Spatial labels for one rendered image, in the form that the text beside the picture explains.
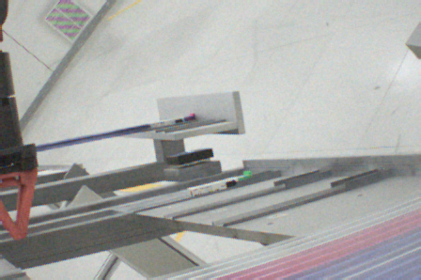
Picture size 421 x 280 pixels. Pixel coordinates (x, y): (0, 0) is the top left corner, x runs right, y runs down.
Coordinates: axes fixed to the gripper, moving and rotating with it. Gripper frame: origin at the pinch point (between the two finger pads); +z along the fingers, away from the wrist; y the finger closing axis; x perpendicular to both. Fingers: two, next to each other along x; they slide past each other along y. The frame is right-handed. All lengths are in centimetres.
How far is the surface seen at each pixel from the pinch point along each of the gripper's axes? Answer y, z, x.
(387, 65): -116, -11, 152
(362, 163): 18.6, -0.8, 32.8
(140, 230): -7.9, 4.2, 17.3
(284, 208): 23.3, 0.6, 19.9
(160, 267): -36.6, 15.6, 29.4
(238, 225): 24.6, 0.7, 14.4
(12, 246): -7.9, 2.7, 0.3
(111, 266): -156, 37, 56
